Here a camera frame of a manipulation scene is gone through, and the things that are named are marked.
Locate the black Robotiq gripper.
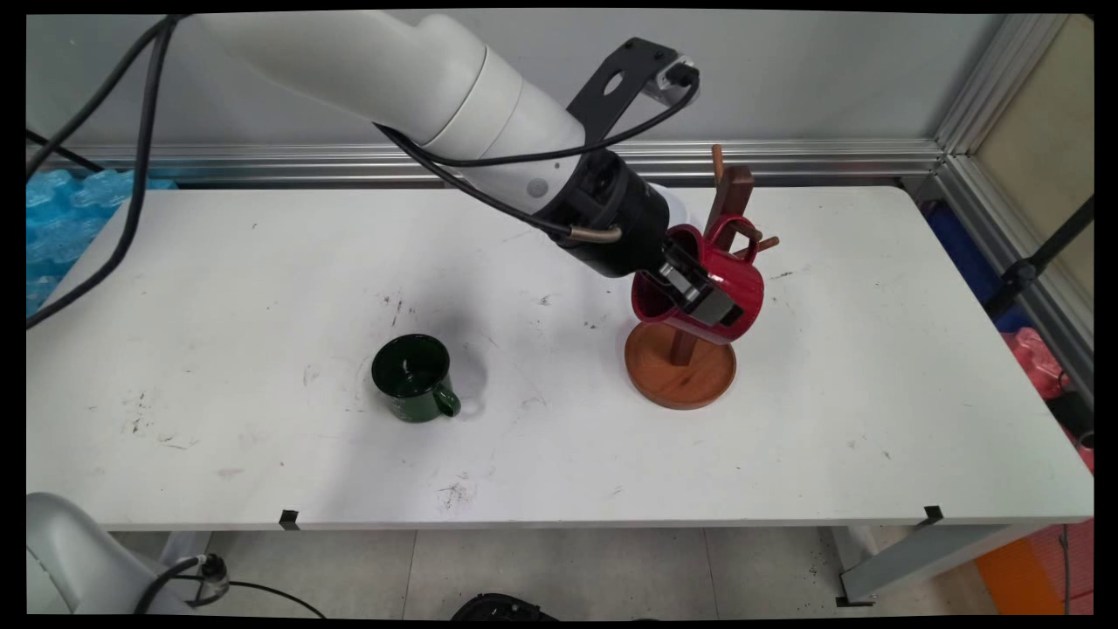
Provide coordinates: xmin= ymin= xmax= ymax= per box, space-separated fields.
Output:
xmin=533 ymin=150 xmax=745 ymax=328

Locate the red ceramic mug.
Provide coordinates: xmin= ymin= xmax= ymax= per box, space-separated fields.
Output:
xmin=631 ymin=214 xmax=767 ymax=347

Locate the wooden mug tree stand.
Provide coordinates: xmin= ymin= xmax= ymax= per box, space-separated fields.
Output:
xmin=625 ymin=144 xmax=781 ymax=411

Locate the blue bowl white inside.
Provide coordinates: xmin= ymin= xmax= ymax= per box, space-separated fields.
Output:
xmin=653 ymin=183 xmax=693 ymax=232

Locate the blue plastic bag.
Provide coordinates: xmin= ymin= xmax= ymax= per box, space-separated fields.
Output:
xmin=924 ymin=203 xmax=1032 ymax=335

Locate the dark green mug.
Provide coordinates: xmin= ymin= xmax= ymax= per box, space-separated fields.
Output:
xmin=371 ymin=334 xmax=462 ymax=424

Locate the black tripod stand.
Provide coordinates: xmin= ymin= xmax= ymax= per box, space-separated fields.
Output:
xmin=985 ymin=197 xmax=1094 ymax=321

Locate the pink red plastic bag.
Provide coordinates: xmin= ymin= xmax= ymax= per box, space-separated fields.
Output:
xmin=1003 ymin=327 xmax=1094 ymax=473

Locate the grey metal table leg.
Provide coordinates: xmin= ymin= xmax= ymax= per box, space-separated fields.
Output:
xmin=837 ymin=522 xmax=1045 ymax=607

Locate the black rounded object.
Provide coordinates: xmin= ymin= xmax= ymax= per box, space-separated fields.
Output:
xmin=449 ymin=592 xmax=562 ymax=621

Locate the orange box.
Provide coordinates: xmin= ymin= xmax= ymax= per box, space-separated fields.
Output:
xmin=973 ymin=519 xmax=1094 ymax=617

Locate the blue bubble wrap plastic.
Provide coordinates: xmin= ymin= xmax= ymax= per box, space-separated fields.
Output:
xmin=26 ymin=168 xmax=177 ymax=321

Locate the black camera cable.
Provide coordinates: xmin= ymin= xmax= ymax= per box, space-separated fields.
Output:
xmin=26 ymin=13 xmax=702 ymax=180

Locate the horizontal aluminium frame rail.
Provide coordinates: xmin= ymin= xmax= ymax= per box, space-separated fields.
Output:
xmin=26 ymin=138 xmax=949 ymax=186

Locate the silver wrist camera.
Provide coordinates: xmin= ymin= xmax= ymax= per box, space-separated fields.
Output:
xmin=657 ymin=56 xmax=701 ymax=107

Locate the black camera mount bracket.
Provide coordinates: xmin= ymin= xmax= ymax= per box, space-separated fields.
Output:
xmin=566 ymin=37 xmax=680 ymax=147

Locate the slanted aluminium frame profile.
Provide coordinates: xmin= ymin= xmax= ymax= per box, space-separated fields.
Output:
xmin=933 ymin=13 xmax=1094 ymax=407

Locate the black cable with metal plug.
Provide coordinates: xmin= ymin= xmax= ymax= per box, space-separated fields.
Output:
xmin=134 ymin=552 xmax=326 ymax=618

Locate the thin black cable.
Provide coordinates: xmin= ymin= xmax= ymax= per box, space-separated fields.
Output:
xmin=26 ymin=129 xmax=107 ymax=172

